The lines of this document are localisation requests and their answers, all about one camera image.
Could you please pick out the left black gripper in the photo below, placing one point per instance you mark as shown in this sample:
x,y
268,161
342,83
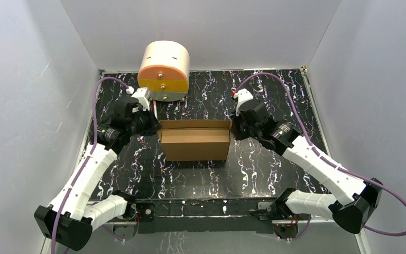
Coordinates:
x,y
149,124

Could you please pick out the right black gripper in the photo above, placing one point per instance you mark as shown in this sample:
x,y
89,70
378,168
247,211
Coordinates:
x,y
234,130

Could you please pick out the brown cardboard box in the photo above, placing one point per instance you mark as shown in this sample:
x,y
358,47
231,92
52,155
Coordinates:
x,y
195,140

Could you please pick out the round white drawer cabinet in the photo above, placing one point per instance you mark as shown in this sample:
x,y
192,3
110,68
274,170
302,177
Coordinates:
x,y
165,71

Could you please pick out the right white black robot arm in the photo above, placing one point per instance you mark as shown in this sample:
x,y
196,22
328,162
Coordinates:
x,y
351,201

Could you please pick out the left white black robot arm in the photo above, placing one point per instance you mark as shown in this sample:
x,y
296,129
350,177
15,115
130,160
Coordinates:
x,y
68,219

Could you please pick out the white pink marker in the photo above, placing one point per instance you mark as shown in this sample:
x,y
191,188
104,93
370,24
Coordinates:
x,y
155,109

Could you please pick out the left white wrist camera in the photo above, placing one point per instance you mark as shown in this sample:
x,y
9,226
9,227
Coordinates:
x,y
143,96

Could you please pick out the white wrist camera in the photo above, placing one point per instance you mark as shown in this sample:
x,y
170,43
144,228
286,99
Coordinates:
x,y
240,97
143,96

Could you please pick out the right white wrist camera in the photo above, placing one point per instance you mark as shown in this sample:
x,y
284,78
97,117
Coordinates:
x,y
240,97

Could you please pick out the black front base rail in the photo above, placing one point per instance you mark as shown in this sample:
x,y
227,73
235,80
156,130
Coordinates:
x,y
206,214

